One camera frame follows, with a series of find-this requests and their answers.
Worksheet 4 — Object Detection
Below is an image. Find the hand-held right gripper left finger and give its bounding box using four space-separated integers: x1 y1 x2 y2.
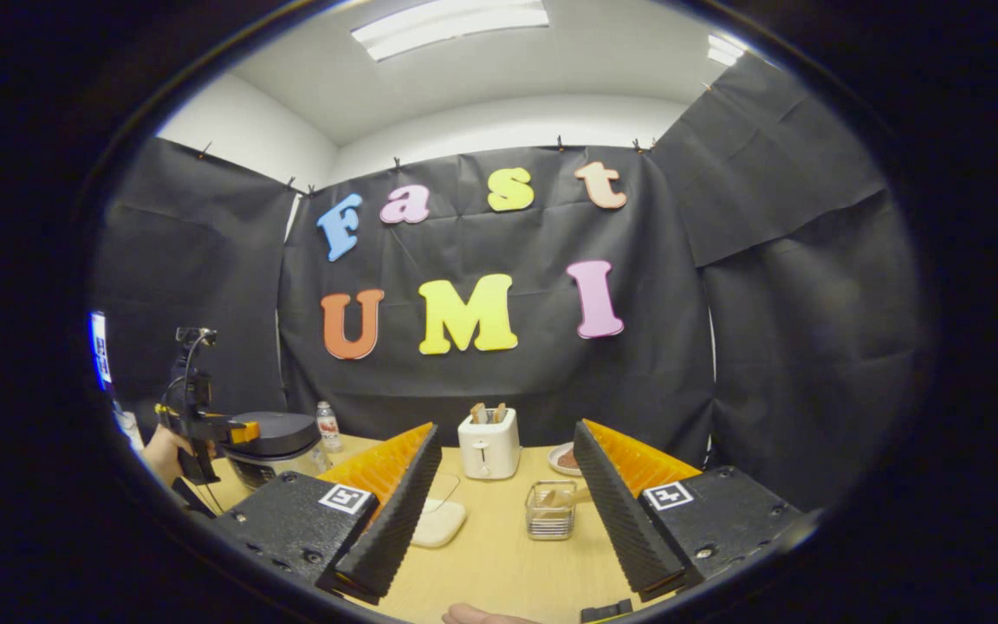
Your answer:
209 422 444 606

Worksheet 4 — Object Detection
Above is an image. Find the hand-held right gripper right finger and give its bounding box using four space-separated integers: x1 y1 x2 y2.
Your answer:
573 419 805 605

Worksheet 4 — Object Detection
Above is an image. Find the grey silver rice cooker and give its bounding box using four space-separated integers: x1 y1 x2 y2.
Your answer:
222 412 324 491

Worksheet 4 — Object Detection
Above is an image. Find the white rice dish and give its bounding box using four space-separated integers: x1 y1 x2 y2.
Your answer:
411 498 469 549

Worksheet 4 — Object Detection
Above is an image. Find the metal wire chopstick holder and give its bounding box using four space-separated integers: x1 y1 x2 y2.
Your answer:
525 480 578 542

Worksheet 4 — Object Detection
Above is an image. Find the clear glass container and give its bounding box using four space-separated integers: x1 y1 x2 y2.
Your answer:
424 472 463 505

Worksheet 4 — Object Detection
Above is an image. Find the small clear plastic bottle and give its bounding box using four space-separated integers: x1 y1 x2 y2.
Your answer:
315 400 344 454

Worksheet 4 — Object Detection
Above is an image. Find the blue white poster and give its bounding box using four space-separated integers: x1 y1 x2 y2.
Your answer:
87 310 113 393

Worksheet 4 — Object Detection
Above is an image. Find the white toaster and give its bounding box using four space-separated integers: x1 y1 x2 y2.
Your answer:
457 403 522 480

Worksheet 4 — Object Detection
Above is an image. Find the black backdrop cloth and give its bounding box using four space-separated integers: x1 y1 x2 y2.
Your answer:
92 52 929 512

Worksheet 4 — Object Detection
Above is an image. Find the long ceiling light panel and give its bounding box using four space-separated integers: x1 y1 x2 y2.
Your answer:
350 0 552 63

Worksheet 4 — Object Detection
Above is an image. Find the small ceiling light panel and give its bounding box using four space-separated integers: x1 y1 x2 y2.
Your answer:
705 33 749 68

